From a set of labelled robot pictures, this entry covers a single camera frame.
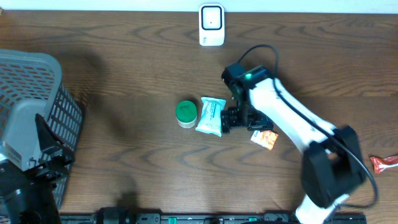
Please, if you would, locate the orange Kleenex tissue pack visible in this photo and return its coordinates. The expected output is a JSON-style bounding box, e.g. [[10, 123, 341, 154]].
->
[[250, 130, 279, 151]]

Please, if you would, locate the teal wet wipes pack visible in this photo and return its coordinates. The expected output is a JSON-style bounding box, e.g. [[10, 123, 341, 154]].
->
[[195, 97, 226, 137]]

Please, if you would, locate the green lid jar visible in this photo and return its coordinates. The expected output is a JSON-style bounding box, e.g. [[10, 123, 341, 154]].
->
[[175, 100, 198, 128]]

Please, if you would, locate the red Top chocolate bar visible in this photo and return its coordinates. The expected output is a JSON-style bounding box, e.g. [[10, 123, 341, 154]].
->
[[370, 155, 398, 174]]

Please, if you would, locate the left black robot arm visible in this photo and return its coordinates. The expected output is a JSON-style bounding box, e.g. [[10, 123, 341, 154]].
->
[[1, 114, 75, 224]]

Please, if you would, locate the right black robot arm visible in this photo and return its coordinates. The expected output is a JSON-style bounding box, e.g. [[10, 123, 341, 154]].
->
[[221, 63, 366, 223]]

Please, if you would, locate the white barcode scanner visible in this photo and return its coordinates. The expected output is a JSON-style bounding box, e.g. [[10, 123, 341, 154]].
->
[[198, 3, 225, 47]]

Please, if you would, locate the grey plastic mesh basket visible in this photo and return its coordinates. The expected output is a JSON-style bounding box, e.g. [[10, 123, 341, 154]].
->
[[0, 49, 84, 209]]

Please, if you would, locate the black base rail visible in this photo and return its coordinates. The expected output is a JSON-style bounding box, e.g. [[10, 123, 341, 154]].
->
[[58, 212, 368, 224]]

